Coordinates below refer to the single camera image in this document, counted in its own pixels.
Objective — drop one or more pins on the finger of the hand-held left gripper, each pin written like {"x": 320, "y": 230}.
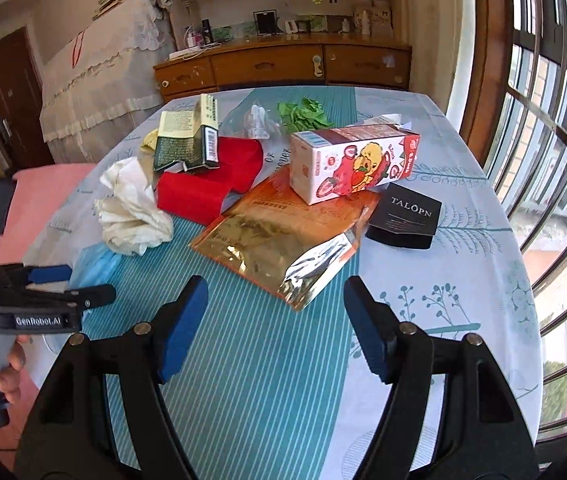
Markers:
{"x": 94, "y": 295}
{"x": 50, "y": 274}

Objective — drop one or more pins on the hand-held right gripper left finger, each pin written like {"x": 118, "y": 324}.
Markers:
{"x": 186, "y": 325}

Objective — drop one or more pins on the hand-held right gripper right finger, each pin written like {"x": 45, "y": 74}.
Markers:
{"x": 371, "y": 330}

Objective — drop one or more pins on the blue face mask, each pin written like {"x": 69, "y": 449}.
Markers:
{"x": 95, "y": 265}

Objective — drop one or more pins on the green and cream cardboard box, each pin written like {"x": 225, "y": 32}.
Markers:
{"x": 178, "y": 135}

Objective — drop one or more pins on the person's left hand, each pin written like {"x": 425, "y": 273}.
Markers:
{"x": 12, "y": 375}

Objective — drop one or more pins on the crumpled white tissue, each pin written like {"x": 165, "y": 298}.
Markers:
{"x": 133, "y": 210}

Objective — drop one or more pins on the small black box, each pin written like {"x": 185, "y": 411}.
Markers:
{"x": 403, "y": 220}

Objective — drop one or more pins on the gold and orange foil pouch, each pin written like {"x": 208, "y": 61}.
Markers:
{"x": 263, "y": 240}

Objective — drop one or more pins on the red cardboard box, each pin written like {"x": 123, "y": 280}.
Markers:
{"x": 198, "y": 195}

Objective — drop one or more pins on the crumpled yellow paper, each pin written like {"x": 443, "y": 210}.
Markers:
{"x": 149, "y": 141}

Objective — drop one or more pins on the dark wooden door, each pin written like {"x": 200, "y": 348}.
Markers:
{"x": 8, "y": 95}

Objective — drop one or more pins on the strawberry print drink carton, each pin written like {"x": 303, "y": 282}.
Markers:
{"x": 343, "y": 165}

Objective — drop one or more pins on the purple and white carton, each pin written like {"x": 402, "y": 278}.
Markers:
{"x": 383, "y": 122}

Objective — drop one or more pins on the lace covered appliance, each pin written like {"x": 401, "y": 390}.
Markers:
{"x": 103, "y": 70}

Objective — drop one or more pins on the clear plastic bottle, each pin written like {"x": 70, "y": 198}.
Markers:
{"x": 258, "y": 122}

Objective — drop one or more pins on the crumpled green paper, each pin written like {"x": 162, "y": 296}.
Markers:
{"x": 303, "y": 112}

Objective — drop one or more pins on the white power strip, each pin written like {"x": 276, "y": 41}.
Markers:
{"x": 193, "y": 51}

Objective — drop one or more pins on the pale green hanging hook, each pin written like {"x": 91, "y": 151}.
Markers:
{"x": 318, "y": 65}

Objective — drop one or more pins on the wooden sideboard cabinet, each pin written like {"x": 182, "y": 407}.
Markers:
{"x": 263, "y": 65}

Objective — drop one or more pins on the window with metal grille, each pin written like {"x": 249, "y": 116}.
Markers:
{"x": 553, "y": 110}

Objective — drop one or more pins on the black photo frame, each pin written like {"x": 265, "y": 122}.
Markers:
{"x": 266, "y": 22}

